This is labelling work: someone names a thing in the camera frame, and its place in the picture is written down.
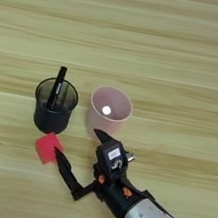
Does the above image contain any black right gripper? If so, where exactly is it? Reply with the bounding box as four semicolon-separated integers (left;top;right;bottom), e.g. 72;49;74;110
43;121;159;218

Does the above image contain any red cube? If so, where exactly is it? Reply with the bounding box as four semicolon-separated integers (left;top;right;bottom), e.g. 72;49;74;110
32;129;68;169

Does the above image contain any black mesh pen holder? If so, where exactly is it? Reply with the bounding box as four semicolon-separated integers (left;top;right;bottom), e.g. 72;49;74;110
28;74;82;139

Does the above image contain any black box with white label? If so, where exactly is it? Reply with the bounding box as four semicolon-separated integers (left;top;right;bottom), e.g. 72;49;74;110
91;136;134;183

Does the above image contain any pink plastic cup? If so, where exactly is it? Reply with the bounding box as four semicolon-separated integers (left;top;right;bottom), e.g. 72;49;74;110
82;83;137;146

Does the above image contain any black marker pen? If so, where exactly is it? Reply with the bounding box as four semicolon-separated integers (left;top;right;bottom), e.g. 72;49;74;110
45;64;69;112

